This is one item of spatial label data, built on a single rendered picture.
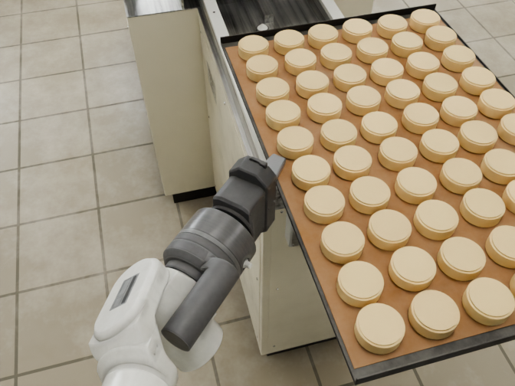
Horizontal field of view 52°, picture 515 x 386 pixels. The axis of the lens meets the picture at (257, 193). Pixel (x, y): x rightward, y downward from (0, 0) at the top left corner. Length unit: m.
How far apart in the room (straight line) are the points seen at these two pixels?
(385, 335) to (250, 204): 0.21
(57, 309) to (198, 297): 1.42
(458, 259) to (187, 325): 0.31
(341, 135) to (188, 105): 1.03
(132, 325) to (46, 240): 1.62
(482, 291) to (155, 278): 0.35
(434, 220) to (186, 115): 1.20
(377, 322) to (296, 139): 0.28
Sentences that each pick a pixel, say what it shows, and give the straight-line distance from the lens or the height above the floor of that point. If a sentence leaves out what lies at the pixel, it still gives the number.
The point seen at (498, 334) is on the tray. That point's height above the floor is 1.10.
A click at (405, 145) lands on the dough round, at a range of 0.74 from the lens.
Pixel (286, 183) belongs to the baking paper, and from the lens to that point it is 0.69.
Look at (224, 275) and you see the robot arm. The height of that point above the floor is 1.15.
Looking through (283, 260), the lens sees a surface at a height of 0.60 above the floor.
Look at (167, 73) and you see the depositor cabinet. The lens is 1.63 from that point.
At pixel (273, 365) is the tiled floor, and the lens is 1.74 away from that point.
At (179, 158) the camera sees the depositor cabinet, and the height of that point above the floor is 0.27.
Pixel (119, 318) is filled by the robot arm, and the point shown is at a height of 1.17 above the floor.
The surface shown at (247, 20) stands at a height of 0.84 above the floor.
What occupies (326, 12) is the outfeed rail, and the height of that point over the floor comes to 0.89.
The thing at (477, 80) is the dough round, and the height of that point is 1.11.
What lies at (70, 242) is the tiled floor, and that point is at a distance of 2.08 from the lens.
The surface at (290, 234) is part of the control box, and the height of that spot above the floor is 0.75.
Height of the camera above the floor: 1.62
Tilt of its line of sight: 51 degrees down
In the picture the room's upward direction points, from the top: straight up
